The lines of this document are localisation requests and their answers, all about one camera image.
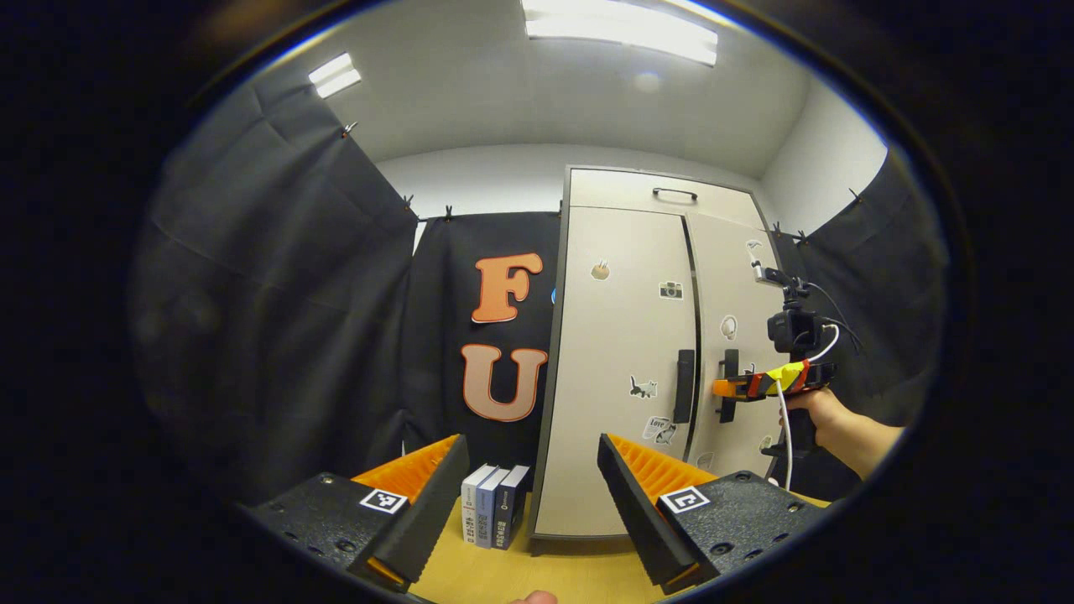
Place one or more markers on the beige cabinet drawer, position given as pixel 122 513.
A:
pixel 621 189

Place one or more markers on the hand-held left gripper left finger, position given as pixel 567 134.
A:
pixel 436 503

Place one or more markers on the large ceiling light panel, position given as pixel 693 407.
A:
pixel 621 29

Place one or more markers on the dark blue book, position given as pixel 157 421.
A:
pixel 508 512

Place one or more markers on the grey blue book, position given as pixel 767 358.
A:
pixel 490 507

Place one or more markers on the beige shoe cabinet door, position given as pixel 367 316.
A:
pixel 621 335
pixel 738 285

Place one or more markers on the small ceiling light panel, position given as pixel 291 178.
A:
pixel 334 75

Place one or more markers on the beige double-door shoe cabinet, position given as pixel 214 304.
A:
pixel 621 335

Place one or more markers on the black backdrop cloth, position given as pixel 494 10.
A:
pixel 294 294

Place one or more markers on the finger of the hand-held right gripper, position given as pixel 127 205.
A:
pixel 730 387

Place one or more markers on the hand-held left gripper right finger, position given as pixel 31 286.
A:
pixel 633 512

